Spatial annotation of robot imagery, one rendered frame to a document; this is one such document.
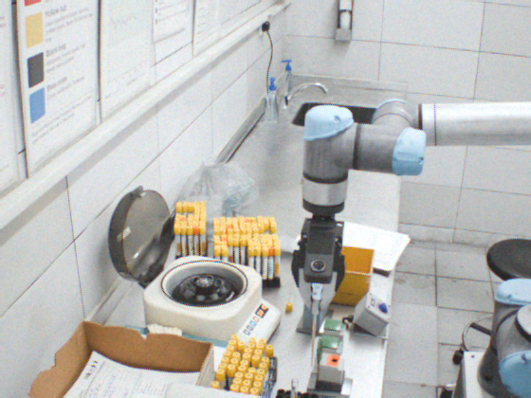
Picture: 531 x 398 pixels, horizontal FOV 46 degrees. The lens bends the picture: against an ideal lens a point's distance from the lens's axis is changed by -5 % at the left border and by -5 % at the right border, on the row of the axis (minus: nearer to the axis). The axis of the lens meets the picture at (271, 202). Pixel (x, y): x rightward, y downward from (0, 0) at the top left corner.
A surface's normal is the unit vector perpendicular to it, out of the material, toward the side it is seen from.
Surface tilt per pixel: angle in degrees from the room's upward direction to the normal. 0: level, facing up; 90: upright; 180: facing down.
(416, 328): 0
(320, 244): 29
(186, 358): 89
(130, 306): 0
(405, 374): 0
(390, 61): 90
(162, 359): 92
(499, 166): 90
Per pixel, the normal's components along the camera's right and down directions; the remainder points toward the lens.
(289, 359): 0.02, -0.90
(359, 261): -0.22, 0.41
